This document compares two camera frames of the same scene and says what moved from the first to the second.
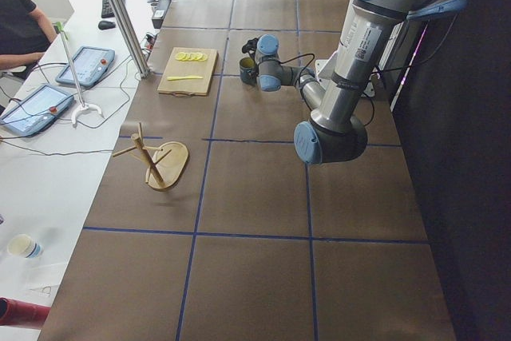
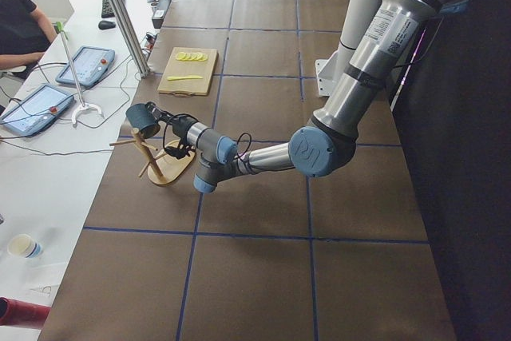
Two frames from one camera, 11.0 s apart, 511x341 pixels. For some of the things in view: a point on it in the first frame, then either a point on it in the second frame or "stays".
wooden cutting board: x=185 y=89 stays
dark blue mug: x=248 y=70 → x=141 y=118
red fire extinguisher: x=15 y=313 stays
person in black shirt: x=25 y=31 stays
